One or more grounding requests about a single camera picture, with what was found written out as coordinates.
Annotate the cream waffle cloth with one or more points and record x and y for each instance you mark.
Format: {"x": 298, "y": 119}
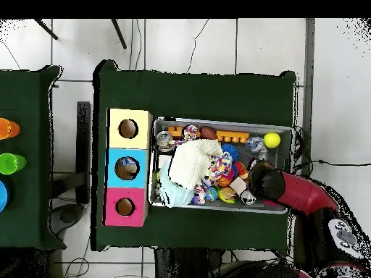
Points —
{"x": 188, "y": 162}

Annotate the mint green waffle cloth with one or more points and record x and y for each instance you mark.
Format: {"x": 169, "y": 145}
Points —
{"x": 176, "y": 197}

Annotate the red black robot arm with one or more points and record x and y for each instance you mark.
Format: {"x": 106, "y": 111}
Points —
{"x": 304, "y": 194}

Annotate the shallow silver mesh bin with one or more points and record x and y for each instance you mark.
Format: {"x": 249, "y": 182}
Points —
{"x": 168, "y": 127}

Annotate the wooden box with three holes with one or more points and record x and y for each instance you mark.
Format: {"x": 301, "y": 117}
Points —
{"x": 142, "y": 179}

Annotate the crushed metal can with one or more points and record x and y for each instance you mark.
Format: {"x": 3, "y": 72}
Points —
{"x": 163, "y": 139}

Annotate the blue spiky rubber ball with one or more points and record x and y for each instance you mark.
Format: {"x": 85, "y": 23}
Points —
{"x": 232, "y": 150}

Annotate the orange toy block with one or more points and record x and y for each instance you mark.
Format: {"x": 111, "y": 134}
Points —
{"x": 232, "y": 136}

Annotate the dark green table cloth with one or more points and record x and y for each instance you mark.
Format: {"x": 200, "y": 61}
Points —
{"x": 188, "y": 95}
{"x": 29, "y": 202}

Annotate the plain wooden cube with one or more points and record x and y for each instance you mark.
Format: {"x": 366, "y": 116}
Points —
{"x": 238, "y": 185}

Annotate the yellow ball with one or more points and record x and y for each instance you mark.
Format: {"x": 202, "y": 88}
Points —
{"x": 272, "y": 140}

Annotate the grey round stand foot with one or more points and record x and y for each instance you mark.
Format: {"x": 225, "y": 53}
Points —
{"x": 68, "y": 215}

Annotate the black tripod leg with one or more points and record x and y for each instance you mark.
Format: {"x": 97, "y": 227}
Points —
{"x": 46, "y": 29}
{"x": 119, "y": 34}

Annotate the green plastic cup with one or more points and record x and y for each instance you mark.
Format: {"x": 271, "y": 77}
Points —
{"x": 11, "y": 163}

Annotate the orange plastic cup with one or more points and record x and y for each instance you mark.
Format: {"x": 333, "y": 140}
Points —
{"x": 8, "y": 129}

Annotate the blue plastic cup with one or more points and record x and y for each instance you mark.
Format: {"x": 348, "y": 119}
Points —
{"x": 3, "y": 197}

